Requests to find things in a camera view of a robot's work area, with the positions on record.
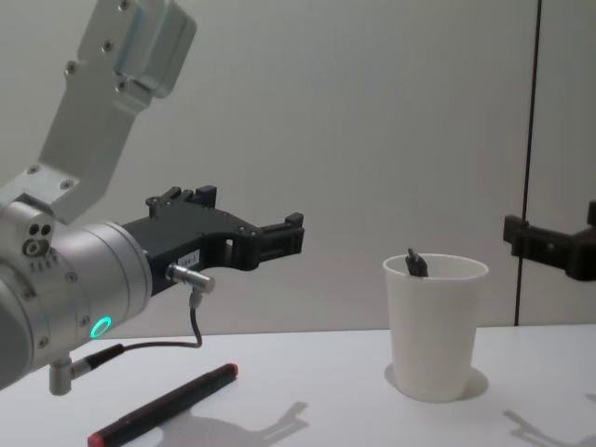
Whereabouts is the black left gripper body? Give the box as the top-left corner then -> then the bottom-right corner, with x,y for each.
121,203 -> 259,300

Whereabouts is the short black pen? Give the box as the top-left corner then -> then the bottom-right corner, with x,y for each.
405,247 -> 431,279

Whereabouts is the white plastic cup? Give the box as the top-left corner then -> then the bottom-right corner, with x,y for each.
382,252 -> 491,403

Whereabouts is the black pen with red ends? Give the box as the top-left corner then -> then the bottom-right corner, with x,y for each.
87,362 -> 240,447

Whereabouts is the thin dark wrist cable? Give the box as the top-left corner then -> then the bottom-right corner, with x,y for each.
48,262 -> 218,397

